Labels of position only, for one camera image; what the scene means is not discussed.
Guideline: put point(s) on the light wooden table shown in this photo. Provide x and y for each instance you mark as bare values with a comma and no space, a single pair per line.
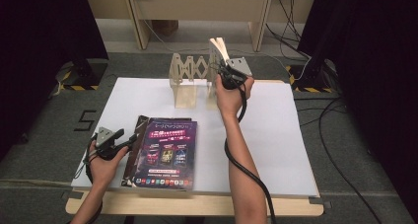
289,207

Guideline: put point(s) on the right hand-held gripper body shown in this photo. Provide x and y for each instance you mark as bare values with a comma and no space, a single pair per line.
235,77

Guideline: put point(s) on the black curtain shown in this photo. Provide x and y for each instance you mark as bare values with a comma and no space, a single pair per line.
39,36
378,53

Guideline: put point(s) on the white board sheet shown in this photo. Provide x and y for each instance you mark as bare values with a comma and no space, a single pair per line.
279,135

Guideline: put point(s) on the white book with picture grid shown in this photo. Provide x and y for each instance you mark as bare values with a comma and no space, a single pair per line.
215,51

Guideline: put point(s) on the purple magazine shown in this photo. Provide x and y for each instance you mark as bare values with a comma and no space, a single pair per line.
167,151

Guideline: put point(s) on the stand base with striped tape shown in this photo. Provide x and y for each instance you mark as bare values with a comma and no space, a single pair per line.
315,76
95,72

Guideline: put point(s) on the black tape strip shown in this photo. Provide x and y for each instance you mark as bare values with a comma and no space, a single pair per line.
74,195
320,202

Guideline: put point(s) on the person's right hand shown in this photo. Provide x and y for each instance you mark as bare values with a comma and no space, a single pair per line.
231,100

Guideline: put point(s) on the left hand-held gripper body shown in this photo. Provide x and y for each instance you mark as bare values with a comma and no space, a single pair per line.
106,145

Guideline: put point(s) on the beige expandable book rack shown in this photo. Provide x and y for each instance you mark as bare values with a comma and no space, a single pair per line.
185,86

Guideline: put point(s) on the person's left hand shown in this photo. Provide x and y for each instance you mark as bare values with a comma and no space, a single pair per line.
103,173

